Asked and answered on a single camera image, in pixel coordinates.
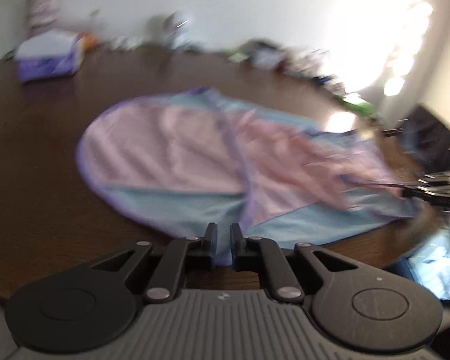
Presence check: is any white robot-shaped figure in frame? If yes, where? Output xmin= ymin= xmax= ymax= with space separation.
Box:
xmin=148 ymin=10 xmax=196 ymax=49

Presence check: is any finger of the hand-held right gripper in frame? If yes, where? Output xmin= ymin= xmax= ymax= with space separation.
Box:
xmin=401 ymin=185 xmax=436 ymax=201

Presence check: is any clear container with orange fruit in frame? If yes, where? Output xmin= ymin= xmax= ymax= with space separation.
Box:
xmin=77 ymin=32 xmax=100 ymax=49

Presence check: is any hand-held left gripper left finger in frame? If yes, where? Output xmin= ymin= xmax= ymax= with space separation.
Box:
xmin=92 ymin=222 xmax=218 ymax=304

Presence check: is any purple tissue box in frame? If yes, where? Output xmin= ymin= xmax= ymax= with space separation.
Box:
xmin=14 ymin=31 xmax=86 ymax=82

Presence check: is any person's light blue clothing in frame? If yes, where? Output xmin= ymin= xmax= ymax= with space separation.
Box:
xmin=409 ymin=214 xmax=450 ymax=301

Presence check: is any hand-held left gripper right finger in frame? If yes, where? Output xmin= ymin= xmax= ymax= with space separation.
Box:
xmin=229 ymin=223 xmax=361 ymax=304

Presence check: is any pink and blue mesh garment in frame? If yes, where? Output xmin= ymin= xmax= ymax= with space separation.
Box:
xmin=76 ymin=87 xmax=424 ymax=265

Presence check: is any flat green box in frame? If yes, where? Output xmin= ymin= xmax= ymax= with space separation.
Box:
xmin=339 ymin=95 xmax=377 ymax=117

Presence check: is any white printed tin box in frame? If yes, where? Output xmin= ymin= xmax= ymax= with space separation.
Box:
xmin=247 ymin=43 xmax=289 ymax=70

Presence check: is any speckled white vase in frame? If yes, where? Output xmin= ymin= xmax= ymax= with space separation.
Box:
xmin=25 ymin=0 xmax=61 ymax=32

